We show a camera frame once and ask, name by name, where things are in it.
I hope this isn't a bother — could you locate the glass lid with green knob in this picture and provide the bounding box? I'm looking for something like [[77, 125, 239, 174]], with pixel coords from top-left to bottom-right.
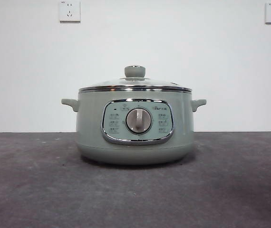
[[78, 64, 192, 92]]

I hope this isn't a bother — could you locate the green electric cooking pot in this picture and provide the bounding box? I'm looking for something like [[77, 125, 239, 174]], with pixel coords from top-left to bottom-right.
[[61, 91, 207, 166]]

